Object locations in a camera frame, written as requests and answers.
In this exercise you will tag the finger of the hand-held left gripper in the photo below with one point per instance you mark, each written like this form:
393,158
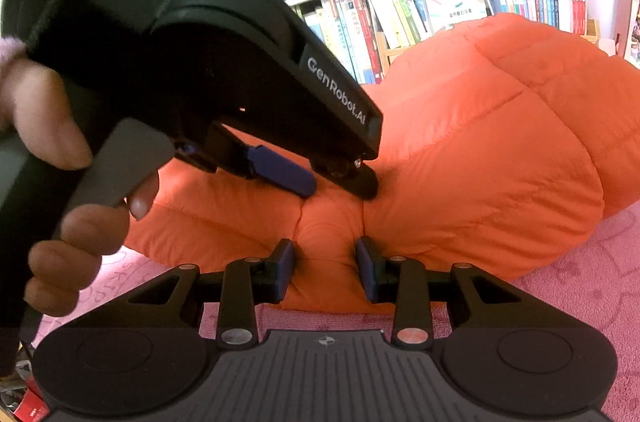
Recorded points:
285,174
357,182

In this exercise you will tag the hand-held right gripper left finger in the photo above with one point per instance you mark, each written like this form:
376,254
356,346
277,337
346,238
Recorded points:
286,267

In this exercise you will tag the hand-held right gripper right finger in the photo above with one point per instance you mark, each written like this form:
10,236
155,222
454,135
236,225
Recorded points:
365,267

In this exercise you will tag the orange puffer jacket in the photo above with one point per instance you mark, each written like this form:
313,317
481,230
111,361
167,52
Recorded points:
475,142

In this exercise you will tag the person's left forearm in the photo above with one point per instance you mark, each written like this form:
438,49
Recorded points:
10,51

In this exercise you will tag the person's left hand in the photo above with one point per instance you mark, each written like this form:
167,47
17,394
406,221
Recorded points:
45,112

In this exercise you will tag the wooden bookshelf with drawers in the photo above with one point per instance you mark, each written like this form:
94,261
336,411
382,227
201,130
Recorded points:
395,52

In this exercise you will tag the white box with colourful print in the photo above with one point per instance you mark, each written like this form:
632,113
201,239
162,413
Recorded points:
457,10

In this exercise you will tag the pink blanket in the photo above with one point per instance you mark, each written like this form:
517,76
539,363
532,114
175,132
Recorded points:
590,282

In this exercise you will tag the red printed box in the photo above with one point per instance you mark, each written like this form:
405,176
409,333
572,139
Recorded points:
32,407

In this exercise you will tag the pink easel stand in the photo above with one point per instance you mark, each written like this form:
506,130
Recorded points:
625,12

